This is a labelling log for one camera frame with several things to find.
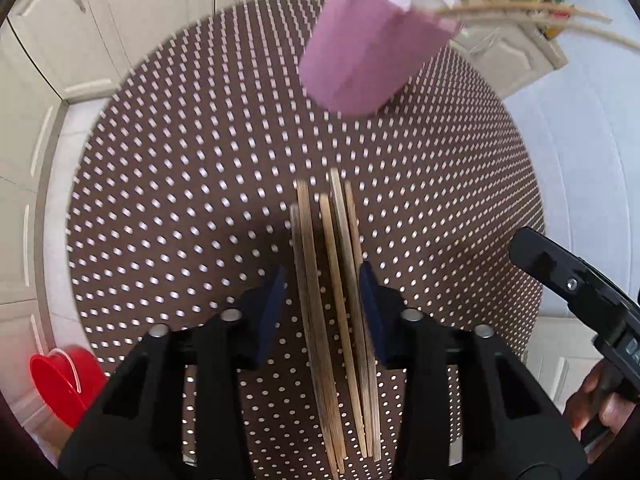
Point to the bundle of wooden chopsticks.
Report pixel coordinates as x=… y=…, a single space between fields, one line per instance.
x=332 y=280

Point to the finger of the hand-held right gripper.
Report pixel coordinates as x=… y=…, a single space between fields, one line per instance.
x=545 y=260

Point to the red heart-shaped plastic bin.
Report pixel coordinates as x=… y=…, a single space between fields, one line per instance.
x=57 y=385

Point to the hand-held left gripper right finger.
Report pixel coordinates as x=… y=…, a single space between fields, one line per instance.
x=372 y=310

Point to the pink cup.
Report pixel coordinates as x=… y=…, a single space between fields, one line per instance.
x=365 y=45

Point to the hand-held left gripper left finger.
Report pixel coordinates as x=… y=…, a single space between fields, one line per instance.
x=272 y=310

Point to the person's right hand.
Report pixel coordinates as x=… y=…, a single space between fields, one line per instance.
x=582 y=405

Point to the single wooden chopstick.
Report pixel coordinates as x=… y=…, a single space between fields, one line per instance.
x=560 y=26
x=540 y=14
x=505 y=7

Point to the brown polka-dot tablecloth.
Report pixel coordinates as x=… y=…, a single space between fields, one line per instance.
x=190 y=170

